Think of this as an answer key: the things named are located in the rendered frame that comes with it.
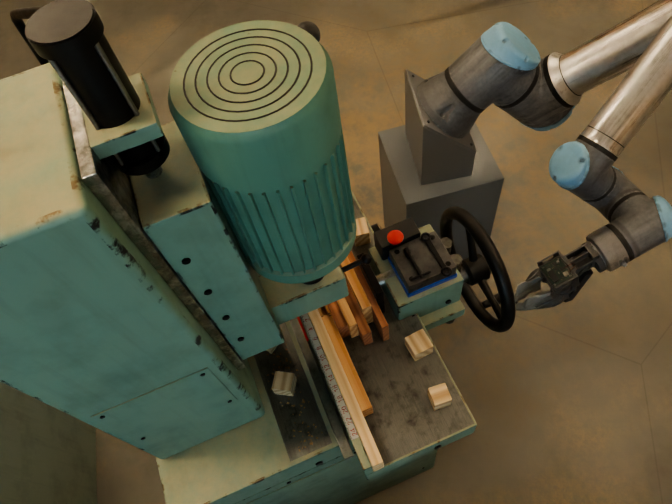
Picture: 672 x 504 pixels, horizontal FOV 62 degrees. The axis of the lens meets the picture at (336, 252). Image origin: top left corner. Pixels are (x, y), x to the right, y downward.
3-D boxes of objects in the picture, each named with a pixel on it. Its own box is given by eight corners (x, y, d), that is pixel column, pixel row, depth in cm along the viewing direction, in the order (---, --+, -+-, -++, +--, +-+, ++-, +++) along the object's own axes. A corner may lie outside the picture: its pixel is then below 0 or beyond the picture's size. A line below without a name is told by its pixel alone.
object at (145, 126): (182, 168, 59) (107, 33, 44) (110, 196, 58) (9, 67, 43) (166, 119, 63) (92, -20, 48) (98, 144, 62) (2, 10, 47)
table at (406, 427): (521, 412, 101) (528, 403, 96) (368, 483, 98) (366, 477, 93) (383, 176, 132) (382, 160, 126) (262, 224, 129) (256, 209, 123)
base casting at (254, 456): (448, 409, 115) (451, 397, 108) (186, 528, 110) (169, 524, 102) (362, 243, 138) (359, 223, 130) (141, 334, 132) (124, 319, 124)
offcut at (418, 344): (404, 344, 104) (404, 337, 101) (422, 335, 104) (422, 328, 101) (415, 361, 102) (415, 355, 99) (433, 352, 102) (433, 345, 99)
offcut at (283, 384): (293, 396, 111) (290, 391, 108) (275, 394, 112) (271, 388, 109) (297, 378, 113) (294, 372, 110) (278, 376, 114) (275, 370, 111)
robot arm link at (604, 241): (603, 235, 124) (631, 269, 119) (583, 247, 125) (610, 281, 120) (602, 219, 116) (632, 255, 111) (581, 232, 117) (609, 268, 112)
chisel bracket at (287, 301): (350, 299, 100) (346, 277, 93) (278, 330, 99) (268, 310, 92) (335, 267, 104) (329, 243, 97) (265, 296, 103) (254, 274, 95)
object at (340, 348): (373, 412, 98) (372, 406, 95) (363, 417, 98) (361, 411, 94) (267, 173, 128) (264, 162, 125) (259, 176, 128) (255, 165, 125)
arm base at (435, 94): (408, 75, 152) (434, 49, 146) (450, 95, 165) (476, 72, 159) (430, 128, 144) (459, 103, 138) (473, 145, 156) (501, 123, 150)
